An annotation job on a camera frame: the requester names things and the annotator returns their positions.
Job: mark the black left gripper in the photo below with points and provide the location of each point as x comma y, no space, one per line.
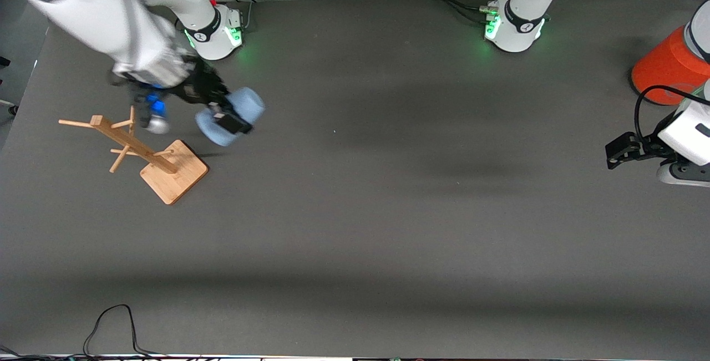
648,145

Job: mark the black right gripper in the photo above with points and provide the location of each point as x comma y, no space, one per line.
201,86

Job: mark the light blue cup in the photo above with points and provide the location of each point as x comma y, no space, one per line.
247,103

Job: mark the wooden cup rack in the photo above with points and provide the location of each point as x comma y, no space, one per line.
172,175

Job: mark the orange can with grey lid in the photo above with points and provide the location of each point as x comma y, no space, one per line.
663,70

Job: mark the grey base mounting plate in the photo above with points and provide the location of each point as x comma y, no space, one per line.
247,17

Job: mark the dark grey table cloth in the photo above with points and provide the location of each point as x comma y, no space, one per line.
355,211

